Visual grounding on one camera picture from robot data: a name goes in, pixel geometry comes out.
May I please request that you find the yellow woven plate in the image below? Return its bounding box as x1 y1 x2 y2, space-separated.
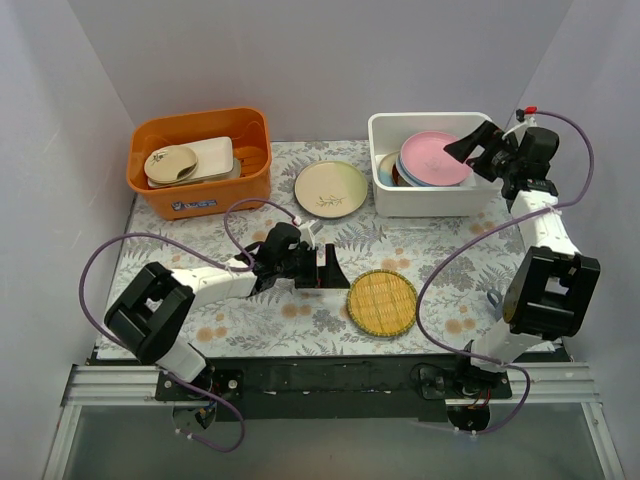
346 269 417 338

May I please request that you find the pink plate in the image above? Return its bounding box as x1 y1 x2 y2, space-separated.
399 131 472 187

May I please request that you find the cream blue tree plate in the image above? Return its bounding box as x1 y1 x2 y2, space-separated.
378 152 398 187

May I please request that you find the light blue plate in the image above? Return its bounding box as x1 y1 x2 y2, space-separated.
395 154 432 188

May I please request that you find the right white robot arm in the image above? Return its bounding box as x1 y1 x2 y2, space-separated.
444 119 600 398

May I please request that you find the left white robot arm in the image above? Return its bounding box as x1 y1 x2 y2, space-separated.
104 220 350 400

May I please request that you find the white plastic bin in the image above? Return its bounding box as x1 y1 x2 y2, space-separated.
368 112 501 218

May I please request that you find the cream green twig plate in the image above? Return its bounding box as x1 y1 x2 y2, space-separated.
294 160 368 219

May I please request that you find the floral patterned table mat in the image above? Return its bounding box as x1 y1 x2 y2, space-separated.
111 141 524 357

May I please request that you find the white rectangular dish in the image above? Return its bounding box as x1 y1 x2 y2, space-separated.
149 136 240 190

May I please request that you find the orange plastic tub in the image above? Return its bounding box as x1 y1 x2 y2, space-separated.
127 107 272 220

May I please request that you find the cream round plate with bird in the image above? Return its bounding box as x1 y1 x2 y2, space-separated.
144 146 198 184

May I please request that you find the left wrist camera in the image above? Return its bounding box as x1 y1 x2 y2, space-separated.
292 216 323 249

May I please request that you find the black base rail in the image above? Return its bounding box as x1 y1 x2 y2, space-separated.
154 349 571 424

